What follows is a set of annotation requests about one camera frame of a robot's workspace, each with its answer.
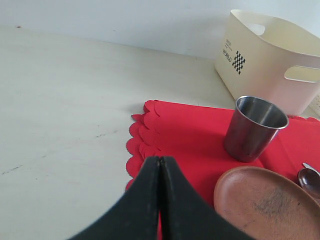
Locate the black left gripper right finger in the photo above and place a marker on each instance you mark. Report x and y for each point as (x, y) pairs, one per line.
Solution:
(184, 215)

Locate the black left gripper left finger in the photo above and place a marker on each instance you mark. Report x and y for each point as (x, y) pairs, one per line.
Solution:
(135, 215)

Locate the red scalloped cloth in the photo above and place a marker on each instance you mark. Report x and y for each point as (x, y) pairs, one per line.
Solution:
(194, 135)

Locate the brown wooden plate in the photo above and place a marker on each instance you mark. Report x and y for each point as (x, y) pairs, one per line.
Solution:
(266, 205)

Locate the stainless steel cup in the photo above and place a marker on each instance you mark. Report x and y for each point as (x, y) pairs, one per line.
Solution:
(254, 124)

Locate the brown wooden spoon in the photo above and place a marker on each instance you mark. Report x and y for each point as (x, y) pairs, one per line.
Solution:
(309, 180)

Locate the silver table knife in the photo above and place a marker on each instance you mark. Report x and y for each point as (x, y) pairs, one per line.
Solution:
(310, 167)

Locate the white woven plastic basket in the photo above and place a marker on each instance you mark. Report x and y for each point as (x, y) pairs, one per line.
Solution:
(315, 104)

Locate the cream plastic bin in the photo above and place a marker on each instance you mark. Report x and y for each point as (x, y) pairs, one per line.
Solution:
(270, 58)

